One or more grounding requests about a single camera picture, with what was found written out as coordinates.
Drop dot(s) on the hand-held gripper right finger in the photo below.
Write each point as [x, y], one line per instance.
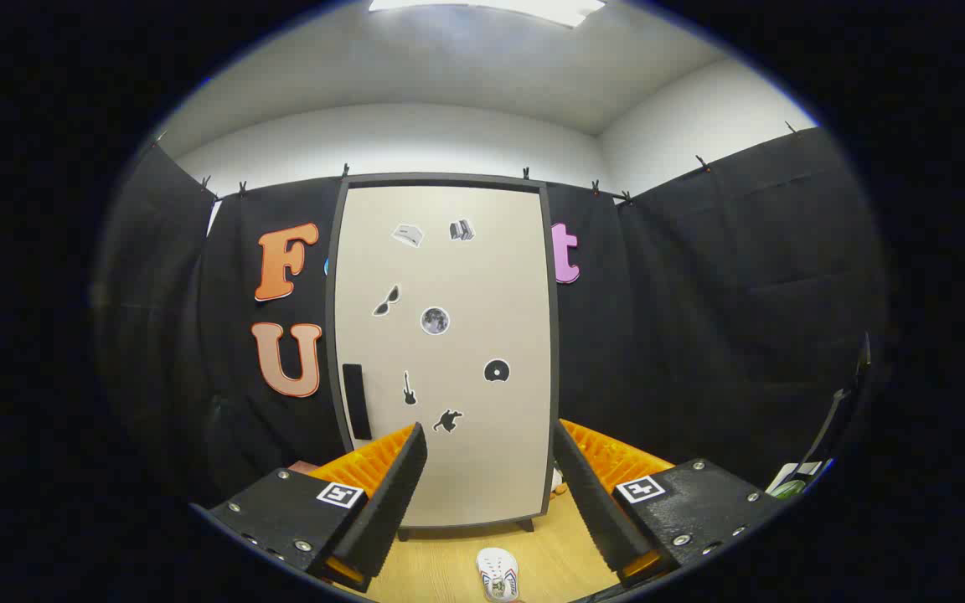
[587, 494]

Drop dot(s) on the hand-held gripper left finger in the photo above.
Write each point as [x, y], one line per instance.
[394, 494]

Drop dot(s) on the white striped shoe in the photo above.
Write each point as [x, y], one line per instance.
[497, 571]

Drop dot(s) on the grey shoe cabinet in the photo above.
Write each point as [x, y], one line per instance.
[332, 335]

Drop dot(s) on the black backdrop cloth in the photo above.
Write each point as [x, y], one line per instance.
[700, 318]

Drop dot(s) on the black monitor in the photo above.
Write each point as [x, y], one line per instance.
[834, 419]

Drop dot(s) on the row of black cloth clips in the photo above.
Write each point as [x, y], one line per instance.
[345, 172]

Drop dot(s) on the ceiling light panel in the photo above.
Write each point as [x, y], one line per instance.
[491, 8]

